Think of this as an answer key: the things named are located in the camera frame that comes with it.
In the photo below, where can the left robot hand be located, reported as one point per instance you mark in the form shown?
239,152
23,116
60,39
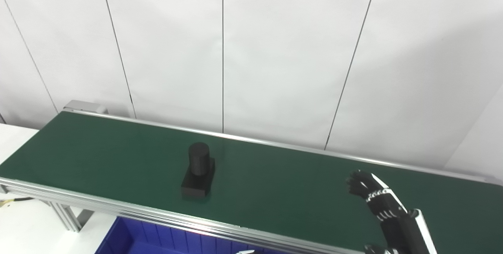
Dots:
245,252

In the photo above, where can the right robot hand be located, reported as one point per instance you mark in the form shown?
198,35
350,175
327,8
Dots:
401,230

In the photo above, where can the black cylinder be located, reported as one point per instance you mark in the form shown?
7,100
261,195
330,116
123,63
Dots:
198,171

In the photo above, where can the green conveyor belt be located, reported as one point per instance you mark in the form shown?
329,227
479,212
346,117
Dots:
157,216
294,191

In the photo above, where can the blue plastic bin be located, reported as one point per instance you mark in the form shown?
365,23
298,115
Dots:
157,242

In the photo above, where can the aluminium conveyor leg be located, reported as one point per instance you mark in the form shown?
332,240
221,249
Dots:
68,216

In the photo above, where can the grey conveyor end housing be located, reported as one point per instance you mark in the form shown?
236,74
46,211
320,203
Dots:
84,106

